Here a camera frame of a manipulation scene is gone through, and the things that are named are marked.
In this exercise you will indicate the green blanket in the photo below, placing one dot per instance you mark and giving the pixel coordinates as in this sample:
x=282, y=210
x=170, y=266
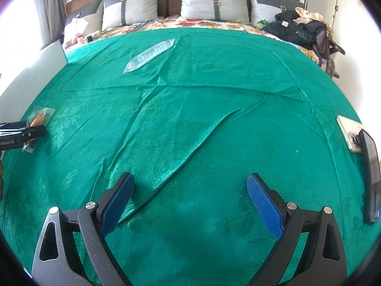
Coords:
x=193, y=125

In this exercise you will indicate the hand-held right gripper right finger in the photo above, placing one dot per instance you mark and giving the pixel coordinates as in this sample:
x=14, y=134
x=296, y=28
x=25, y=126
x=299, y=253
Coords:
x=265, y=205

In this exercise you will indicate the beige patterned cloth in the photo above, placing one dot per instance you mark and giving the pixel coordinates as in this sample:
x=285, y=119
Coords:
x=312, y=16

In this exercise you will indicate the bright window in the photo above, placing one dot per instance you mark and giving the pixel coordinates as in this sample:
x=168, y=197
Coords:
x=20, y=29

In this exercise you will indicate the clear plastic bag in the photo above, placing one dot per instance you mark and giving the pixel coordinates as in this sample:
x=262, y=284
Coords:
x=74, y=29

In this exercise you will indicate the beige smartphone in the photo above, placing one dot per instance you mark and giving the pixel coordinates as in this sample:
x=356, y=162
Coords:
x=348, y=131

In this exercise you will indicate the floral bedsheet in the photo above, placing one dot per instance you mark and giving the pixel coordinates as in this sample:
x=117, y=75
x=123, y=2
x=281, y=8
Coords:
x=202, y=23

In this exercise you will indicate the white bottle red cap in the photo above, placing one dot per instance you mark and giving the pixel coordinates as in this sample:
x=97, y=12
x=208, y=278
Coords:
x=80, y=40

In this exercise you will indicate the white cardboard box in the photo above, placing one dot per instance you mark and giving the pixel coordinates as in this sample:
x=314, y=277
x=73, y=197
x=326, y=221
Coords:
x=35, y=74

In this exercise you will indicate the brown bag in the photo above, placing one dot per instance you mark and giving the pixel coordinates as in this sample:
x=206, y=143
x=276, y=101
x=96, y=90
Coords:
x=326, y=46

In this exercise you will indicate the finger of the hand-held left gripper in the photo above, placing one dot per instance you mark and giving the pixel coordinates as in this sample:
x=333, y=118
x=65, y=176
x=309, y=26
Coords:
x=34, y=132
x=13, y=124

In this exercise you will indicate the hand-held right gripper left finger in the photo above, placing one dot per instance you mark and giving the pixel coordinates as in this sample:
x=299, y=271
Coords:
x=117, y=205

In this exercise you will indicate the grey two-tone pillow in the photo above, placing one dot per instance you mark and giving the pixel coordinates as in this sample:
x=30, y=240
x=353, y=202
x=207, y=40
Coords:
x=134, y=9
x=89, y=16
x=208, y=3
x=268, y=6

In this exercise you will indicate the grey curtain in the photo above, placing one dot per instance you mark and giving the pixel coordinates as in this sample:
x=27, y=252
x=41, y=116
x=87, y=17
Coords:
x=50, y=9

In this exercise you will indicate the long clear tube packet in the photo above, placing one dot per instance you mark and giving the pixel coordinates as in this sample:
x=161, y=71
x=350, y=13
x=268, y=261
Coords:
x=148, y=55

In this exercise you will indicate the small clear candy packet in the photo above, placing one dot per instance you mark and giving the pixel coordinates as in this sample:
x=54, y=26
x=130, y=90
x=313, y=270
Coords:
x=41, y=114

